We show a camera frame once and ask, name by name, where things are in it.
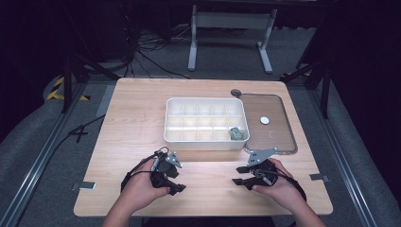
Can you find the yellow black hazard tape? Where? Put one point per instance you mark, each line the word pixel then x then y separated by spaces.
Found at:
pixel 56 91

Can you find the grey metal stand frame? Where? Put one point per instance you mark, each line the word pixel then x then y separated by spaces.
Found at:
pixel 231 20

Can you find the person's left hand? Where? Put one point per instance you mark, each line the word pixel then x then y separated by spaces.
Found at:
pixel 142 192

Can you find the black metal stand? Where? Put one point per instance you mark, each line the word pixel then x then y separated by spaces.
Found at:
pixel 324 88
pixel 67 82

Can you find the metal floor rail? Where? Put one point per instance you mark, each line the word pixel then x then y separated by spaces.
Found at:
pixel 343 157
pixel 38 160

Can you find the green sock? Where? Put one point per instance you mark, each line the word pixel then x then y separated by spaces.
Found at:
pixel 235 133

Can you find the clear box lid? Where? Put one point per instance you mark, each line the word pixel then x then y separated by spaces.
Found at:
pixel 268 107

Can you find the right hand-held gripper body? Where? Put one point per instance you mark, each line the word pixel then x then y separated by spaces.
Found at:
pixel 265 173

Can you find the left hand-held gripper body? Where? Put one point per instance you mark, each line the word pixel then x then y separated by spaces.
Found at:
pixel 161 171

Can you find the white divided storage box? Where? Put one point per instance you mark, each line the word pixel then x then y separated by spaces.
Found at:
pixel 201 124

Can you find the grey tape tab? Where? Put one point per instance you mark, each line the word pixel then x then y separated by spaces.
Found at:
pixel 85 185
pixel 320 178

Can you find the white round disc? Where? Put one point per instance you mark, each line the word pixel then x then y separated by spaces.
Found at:
pixel 265 120

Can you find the person's right hand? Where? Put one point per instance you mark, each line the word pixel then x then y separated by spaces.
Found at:
pixel 283 192

